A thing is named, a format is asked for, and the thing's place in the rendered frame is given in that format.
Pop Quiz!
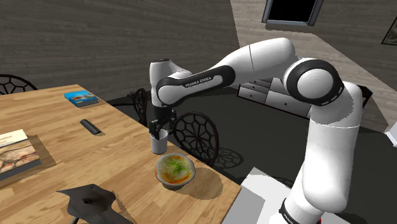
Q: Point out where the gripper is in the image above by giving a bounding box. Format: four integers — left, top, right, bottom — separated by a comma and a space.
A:
149, 106, 178, 140

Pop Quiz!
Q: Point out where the grey cup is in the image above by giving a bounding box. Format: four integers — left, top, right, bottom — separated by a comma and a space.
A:
150, 129, 169, 155

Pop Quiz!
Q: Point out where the black lattice-back chair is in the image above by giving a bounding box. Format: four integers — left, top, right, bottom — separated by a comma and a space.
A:
172, 111, 220, 167
127, 87, 150, 129
0, 73, 39, 96

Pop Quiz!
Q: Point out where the wooden table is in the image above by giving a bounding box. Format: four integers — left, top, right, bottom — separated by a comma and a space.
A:
0, 83, 242, 224

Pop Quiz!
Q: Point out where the bowl of noodle soup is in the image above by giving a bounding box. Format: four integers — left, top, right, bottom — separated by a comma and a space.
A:
155, 153, 197, 191

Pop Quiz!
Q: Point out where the black remote control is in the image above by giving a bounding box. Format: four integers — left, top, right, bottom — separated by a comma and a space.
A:
80, 118, 102, 136

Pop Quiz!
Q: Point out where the blue book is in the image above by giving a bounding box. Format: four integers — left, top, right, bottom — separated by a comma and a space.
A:
64, 90, 99, 108

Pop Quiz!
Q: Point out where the dark grey angular object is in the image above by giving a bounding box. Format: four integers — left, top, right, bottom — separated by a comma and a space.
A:
56, 183, 135, 224

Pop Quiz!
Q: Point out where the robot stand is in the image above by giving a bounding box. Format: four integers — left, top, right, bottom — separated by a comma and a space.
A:
221, 167, 299, 224

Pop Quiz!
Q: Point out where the white chest of drawers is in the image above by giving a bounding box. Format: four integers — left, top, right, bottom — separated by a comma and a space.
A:
237, 76, 313, 119

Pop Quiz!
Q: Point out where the large picture book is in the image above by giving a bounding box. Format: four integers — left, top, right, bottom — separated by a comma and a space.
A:
0, 129, 43, 183

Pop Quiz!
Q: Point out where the grey-framed window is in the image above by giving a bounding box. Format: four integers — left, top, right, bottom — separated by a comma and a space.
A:
261, 0, 325, 27

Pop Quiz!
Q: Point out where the framed wall picture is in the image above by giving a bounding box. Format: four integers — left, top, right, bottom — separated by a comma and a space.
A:
380, 16, 397, 46

